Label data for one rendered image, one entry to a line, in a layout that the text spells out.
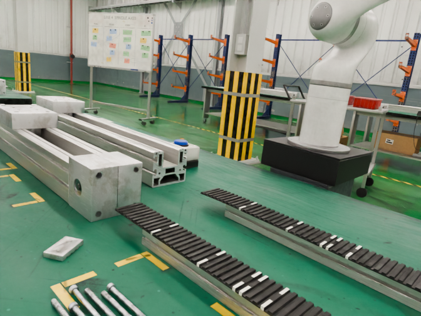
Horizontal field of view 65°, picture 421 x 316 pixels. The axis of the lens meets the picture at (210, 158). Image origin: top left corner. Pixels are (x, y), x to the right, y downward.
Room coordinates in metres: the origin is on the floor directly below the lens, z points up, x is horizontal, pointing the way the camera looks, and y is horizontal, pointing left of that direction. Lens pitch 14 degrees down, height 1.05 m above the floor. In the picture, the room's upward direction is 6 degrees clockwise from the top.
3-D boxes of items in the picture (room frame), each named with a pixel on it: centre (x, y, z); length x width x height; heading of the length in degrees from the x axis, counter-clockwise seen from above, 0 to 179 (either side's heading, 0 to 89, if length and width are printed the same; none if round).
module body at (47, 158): (0.90, 0.51, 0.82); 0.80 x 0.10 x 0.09; 46
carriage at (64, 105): (1.21, 0.56, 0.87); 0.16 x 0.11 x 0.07; 46
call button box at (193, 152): (0.93, 0.09, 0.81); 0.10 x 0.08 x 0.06; 136
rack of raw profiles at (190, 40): (11.24, 1.28, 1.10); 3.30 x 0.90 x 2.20; 47
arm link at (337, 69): (1.05, -0.37, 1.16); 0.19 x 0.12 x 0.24; 126
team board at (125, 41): (6.51, 1.89, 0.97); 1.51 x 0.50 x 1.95; 67
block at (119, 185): (0.60, 0.18, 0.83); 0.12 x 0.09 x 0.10; 136
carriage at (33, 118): (0.90, 0.51, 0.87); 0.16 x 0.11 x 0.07; 46
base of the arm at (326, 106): (1.03, -0.33, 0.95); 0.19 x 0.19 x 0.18
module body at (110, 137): (1.03, 0.38, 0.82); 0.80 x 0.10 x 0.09; 46
